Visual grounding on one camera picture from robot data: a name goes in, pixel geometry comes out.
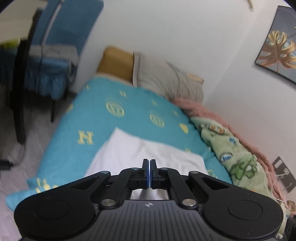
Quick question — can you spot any light grey printed t-shirt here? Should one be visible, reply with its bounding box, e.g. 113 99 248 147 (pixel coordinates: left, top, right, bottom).
85 128 208 176

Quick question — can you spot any pink fluffy blanket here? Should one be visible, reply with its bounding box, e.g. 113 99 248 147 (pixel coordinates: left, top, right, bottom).
172 98 287 206

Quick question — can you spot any teal patterned bed sheet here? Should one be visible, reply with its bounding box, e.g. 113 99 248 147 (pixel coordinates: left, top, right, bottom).
6 77 231 210

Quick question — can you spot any green cartoon fleece blanket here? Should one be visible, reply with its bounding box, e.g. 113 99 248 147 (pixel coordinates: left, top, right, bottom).
190 116 290 207

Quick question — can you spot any grey pillow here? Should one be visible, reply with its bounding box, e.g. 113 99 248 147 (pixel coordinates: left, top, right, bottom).
132 52 204 103

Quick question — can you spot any grey cloth on chair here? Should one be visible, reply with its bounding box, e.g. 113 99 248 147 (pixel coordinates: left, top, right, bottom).
29 44 79 66

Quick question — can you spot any blue covered chair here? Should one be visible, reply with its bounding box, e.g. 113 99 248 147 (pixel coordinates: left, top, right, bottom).
25 0 104 121

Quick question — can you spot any gold leaf framed picture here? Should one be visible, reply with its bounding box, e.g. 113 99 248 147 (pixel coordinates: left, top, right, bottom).
254 6 295 83

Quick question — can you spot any white charging cable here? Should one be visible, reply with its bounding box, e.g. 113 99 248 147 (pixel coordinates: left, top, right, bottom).
263 167 291 204

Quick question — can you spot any wall power socket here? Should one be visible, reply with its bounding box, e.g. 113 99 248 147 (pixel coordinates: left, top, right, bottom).
272 156 295 193

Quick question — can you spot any black cable on chair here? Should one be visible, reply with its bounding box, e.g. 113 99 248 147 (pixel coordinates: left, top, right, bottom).
36 44 47 93

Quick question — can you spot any white desk black frame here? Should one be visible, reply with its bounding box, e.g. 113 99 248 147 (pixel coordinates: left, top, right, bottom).
1 1 47 145

